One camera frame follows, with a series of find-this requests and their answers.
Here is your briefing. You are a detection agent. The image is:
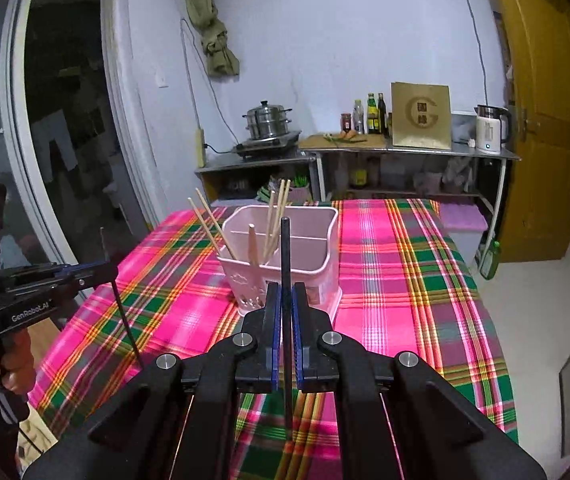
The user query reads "black chopstick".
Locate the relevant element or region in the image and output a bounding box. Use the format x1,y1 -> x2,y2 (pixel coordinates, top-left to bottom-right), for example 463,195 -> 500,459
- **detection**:
100,226 -> 144,370
281,217 -> 294,441

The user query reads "wooden chopstick short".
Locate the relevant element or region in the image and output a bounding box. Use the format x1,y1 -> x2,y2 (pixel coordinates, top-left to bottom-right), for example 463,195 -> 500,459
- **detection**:
263,180 -> 288,262

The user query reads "wooden chopstick tip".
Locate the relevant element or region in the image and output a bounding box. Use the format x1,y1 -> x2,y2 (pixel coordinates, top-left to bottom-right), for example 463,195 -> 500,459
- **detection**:
268,179 -> 291,256

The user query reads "light wooden chopstick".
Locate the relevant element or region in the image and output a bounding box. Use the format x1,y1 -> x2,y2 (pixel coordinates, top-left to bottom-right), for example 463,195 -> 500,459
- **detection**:
248,223 -> 259,268

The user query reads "wooden chopstick crossed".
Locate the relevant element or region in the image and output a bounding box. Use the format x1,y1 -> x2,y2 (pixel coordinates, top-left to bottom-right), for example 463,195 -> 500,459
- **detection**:
195,188 -> 231,251

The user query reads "metal kitchen shelf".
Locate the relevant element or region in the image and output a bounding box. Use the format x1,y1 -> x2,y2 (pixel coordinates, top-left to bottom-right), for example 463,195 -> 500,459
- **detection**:
195,138 -> 519,236

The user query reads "person's left hand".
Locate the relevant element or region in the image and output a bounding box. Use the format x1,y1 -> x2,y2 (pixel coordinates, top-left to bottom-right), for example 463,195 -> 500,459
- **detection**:
0,330 -> 36,396

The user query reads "pink plastic utensil holder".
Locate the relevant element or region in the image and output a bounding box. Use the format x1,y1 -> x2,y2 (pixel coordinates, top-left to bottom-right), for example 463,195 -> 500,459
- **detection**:
215,205 -> 344,323

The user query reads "pink plaid tablecloth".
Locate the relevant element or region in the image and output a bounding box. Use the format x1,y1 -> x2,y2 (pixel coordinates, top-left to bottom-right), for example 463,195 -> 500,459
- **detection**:
29,200 -> 517,479

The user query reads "black induction cooker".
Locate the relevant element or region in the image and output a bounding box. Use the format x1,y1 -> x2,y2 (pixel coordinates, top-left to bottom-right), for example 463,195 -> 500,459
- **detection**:
233,131 -> 301,159

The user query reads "white power strip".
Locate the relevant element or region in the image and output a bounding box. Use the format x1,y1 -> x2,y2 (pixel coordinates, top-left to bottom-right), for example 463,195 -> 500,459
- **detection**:
195,128 -> 206,168

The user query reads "stainless steel steamer pot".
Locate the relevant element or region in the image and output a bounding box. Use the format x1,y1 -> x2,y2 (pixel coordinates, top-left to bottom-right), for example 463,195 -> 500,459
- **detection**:
244,101 -> 291,140

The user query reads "red lidded jar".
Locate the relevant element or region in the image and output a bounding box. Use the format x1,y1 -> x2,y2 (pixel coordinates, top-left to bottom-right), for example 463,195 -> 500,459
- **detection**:
340,113 -> 352,133

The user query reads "clear bottle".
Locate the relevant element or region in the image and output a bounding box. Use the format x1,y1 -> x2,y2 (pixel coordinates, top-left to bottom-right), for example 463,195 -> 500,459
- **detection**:
352,99 -> 365,134

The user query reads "green glass bottle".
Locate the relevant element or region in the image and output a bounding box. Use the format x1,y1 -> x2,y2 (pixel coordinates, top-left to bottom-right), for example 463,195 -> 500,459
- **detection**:
366,92 -> 381,134

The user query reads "dark sauce bottle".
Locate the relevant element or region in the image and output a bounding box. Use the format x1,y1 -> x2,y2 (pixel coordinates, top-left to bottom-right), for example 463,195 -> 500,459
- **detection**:
377,92 -> 389,138

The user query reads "gold gift box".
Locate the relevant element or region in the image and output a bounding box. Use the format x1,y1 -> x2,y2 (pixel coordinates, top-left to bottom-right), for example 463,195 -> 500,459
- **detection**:
391,81 -> 452,151

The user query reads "white electric kettle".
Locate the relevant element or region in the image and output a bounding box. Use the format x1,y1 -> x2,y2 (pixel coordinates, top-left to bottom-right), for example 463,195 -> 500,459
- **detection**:
475,104 -> 512,155

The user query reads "olive hanging cloth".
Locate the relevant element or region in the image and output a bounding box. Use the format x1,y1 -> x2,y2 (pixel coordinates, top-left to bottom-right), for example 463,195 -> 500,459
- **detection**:
185,0 -> 239,78

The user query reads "yellow wooden door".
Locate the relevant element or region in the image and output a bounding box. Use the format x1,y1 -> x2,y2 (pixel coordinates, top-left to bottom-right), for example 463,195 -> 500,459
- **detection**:
498,0 -> 570,262

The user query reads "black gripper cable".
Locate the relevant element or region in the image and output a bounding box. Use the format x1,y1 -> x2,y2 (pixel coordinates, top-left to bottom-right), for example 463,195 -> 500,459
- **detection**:
0,339 -> 47,461

